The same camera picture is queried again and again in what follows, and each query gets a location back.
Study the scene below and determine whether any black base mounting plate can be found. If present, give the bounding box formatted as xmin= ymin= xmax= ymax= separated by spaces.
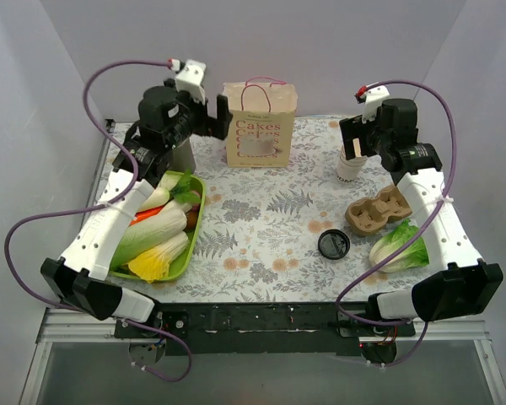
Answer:
xmin=113 ymin=302 xmax=416 ymax=355

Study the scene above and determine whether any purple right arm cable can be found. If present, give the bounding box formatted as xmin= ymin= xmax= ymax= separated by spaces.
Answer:
xmin=335 ymin=79 xmax=456 ymax=367

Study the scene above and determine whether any green plastic tray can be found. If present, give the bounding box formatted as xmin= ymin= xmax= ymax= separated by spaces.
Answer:
xmin=111 ymin=171 xmax=203 ymax=282

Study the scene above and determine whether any floral patterned table mat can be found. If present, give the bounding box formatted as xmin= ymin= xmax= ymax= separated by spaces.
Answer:
xmin=67 ymin=117 xmax=456 ymax=304

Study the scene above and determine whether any brown cardboard cup carrier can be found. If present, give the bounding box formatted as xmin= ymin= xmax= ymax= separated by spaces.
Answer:
xmin=345 ymin=186 xmax=412 ymax=236

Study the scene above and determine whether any white radish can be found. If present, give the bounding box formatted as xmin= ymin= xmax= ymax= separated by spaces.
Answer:
xmin=137 ymin=187 xmax=170 ymax=213

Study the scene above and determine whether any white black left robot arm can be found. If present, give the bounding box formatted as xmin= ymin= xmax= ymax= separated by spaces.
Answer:
xmin=40 ymin=79 xmax=232 ymax=338

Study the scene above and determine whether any aluminium frame rail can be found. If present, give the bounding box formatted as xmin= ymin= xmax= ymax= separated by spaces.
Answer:
xmin=36 ymin=310 xmax=490 ymax=343

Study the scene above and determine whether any orange carrot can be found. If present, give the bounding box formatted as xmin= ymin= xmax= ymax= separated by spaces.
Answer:
xmin=130 ymin=206 xmax=163 ymax=225

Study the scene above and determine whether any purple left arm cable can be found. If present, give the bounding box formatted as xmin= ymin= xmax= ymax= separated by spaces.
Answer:
xmin=3 ymin=59 xmax=193 ymax=383

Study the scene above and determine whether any stack of white paper cups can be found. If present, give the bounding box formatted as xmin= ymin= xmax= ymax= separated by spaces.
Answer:
xmin=336 ymin=147 xmax=368 ymax=182

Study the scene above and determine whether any kraft paper cakes bag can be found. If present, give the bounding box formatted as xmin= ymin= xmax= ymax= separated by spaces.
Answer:
xmin=223 ymin=77 xmax=298 ymax=168

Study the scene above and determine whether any long green napa cabbage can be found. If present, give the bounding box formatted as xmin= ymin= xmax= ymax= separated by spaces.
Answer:
xmin=110 ymin=208 xmax=188 ymax=270

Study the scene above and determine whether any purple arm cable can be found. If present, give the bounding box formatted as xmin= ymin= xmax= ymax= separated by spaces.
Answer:
xmin=3 ymin=59 xmax=193 ymax=383
xmin=335 ymin=79 xmax=456 ymax=367

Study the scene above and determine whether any yellow napa cabbage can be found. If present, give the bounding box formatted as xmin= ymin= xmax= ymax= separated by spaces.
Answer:
xmin=127 ymin=232 xmax=189 ymax=284

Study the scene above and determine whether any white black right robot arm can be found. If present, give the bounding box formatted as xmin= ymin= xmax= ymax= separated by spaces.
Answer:
xmin=339 ymin=99 xmax=503 ymax=336

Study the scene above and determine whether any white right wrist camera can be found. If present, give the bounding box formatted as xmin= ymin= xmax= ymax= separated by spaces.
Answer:
xmin=354 ymin=84 xmax=390 ymax=124

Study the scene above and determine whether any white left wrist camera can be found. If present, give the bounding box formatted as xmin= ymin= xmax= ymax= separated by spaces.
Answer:
xmin=169 ymin=58 xmax=206 ymax=105

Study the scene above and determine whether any black plastic cup lid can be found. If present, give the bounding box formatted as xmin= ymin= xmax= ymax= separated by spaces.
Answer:
xmin=317 ymin=229 xmax=351 ymax=260

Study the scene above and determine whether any grey straw holder cup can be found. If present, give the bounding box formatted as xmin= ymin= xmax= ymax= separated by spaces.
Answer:
xmin=170 ymin=138 xmax=196 ymax=173

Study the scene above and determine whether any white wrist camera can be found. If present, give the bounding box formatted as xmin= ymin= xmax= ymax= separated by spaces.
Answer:
xmin=354 ymin=84 xmax=390 ymax=124
xmin=169 ymin=58 xmax=206 ymax=105

